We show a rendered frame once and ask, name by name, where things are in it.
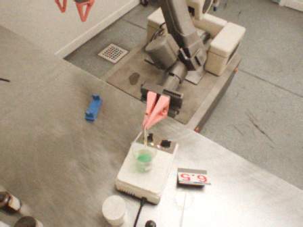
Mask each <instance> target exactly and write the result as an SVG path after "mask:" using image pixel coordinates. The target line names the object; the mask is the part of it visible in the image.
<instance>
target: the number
mask: <svg viewBox="0 0 303 227"><path fill-rule="evenodd" d="M179 178H180V181H192V182H203V183H210V182H209V180H208V177H207V176H203V175H197V174H181V173H179Z"/></svg>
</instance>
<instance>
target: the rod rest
mask: <svg viewBox="0 0 303 227"><path fill-rule="evenodd" d="M92 96H93V99H92V101H91V104H90V106H89V109H88V110H87V111H86V112H85V113H86V116H85V119H86V120H90V121H95V118H96V116H97V112H98V111H99V107H100V104H101V102H102V98H100V95H95V94H92Z"/></svg>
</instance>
